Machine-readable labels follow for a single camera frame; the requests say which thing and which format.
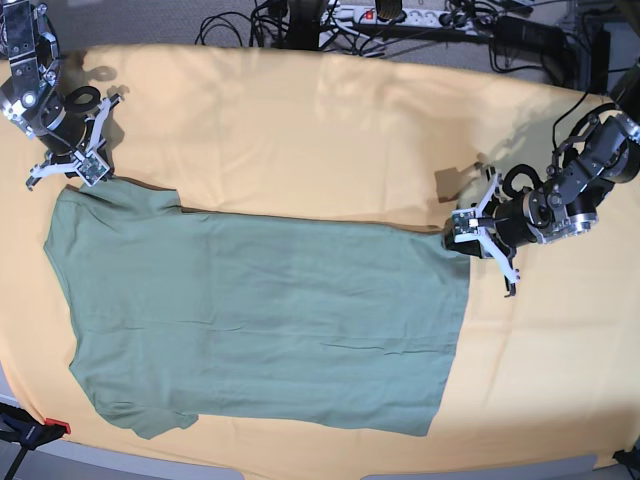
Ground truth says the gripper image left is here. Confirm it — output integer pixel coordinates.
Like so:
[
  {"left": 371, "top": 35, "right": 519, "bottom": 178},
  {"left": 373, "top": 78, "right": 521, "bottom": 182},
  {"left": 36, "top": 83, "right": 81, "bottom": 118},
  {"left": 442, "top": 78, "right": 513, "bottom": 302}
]
[{"left": 34, "top": 104, "right": 111, "bottom": 186}]

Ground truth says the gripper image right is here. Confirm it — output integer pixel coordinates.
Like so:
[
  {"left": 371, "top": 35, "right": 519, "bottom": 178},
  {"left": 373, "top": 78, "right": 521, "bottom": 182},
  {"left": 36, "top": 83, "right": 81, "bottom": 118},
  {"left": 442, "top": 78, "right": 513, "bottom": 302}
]
[{"left": 442, "top": 192, "right": 543, "bottom": 258}]

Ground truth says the green T-shirt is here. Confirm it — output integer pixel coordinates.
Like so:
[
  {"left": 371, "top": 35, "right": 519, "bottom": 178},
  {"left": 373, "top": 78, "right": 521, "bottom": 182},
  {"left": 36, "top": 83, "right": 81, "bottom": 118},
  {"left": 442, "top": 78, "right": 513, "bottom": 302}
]
[{"left": 44, "top": 180, "right": 470, "bottom": 439}]

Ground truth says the yellow table cloth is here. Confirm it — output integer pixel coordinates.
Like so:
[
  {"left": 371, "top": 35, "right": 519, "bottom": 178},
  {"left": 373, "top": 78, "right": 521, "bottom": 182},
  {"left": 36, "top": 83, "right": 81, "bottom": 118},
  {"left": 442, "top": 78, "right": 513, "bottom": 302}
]
[{"left": 1, "top": 45, "right": 639, "bottom": 479}]

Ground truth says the black power adapter brick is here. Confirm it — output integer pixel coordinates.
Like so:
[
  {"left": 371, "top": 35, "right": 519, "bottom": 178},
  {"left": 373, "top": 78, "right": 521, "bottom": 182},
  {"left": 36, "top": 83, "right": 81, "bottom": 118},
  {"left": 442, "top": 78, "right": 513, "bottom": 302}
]
[{"left": 493, "top": 16, "right": 566, "bottom": 54}]

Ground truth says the white power strip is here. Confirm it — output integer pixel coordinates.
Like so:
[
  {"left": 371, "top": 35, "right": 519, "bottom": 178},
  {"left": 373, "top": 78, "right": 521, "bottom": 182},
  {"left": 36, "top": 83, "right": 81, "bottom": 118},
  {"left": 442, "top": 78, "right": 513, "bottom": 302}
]
[{"left": 332, "top": 3, "right": 475, "bottom": 33}]

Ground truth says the black box right background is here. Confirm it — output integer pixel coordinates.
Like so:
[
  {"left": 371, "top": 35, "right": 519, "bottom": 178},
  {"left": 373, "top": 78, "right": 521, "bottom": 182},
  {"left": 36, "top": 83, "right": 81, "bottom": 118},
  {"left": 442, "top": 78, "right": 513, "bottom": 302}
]
[{"left": 589, "top": 29, "right": 611, "bottom": 95}]

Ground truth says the black clamp right corner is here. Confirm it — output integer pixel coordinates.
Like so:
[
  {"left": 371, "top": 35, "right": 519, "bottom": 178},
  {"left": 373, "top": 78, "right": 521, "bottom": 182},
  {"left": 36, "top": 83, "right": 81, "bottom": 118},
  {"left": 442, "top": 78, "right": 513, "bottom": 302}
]
[{"left": 612, "top": 447, "right": 640, "bottom": 471}]

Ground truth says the blue red clamp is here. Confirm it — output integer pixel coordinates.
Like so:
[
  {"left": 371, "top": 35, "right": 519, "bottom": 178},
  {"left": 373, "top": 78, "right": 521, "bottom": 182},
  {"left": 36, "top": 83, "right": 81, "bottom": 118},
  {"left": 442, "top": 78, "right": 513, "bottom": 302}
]
[{"left": 1, "top": 403, "right": 71, "bottom": 480}]

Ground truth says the black table leg post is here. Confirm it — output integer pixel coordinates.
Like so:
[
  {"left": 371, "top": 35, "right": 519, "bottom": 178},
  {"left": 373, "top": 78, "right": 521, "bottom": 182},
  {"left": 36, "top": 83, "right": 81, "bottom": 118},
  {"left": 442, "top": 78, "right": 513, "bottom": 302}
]
[{"left": 285, "top": 0, "right": 325, "bottom": 51}]

